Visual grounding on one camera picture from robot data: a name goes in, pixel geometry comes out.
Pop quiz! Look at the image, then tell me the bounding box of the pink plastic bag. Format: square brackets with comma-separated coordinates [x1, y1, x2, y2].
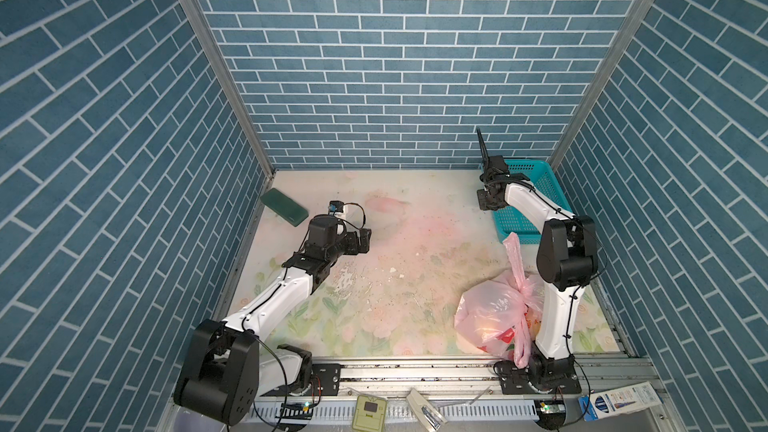
[454, 233, 543, 369]

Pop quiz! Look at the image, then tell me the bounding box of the teal plastic basket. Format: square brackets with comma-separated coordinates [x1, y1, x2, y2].
[489, 158, 574, 244]

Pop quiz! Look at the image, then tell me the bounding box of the grey aluminium corner post left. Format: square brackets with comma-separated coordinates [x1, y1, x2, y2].
[178, 0, 275, 180]

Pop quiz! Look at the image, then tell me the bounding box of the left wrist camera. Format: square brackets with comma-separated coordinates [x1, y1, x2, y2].
[328, 200, 346, 219]

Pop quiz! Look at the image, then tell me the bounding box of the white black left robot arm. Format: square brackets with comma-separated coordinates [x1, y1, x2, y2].
[173, 201, 372, 426]

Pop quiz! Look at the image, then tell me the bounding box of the white small device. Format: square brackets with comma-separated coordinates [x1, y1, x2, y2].
[406, 389, 448, 432]

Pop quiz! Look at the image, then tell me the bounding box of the green rectangular box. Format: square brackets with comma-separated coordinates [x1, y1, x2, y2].
[260, 188, 309, 227]

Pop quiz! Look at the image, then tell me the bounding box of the blue white paper box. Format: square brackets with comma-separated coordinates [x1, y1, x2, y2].
[579, 382, 662, 422]

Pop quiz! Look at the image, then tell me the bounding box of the grey aluminium corner post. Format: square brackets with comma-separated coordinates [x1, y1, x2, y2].
[178, 0, 275, 180]
[547, 0, 655, 171]

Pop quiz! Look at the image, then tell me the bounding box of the green digital timer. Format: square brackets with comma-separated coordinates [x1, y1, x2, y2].
[351, 395, 388, 432]

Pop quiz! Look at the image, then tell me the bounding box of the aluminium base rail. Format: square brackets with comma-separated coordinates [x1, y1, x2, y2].
[313, 353, 665, 399]

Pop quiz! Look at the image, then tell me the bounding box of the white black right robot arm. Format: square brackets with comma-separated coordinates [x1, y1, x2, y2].
[476, 130, 599, 393]

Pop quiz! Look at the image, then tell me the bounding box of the grey aluminium corner post right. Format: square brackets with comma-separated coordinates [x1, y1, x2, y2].
[547, 0, 655, 171]

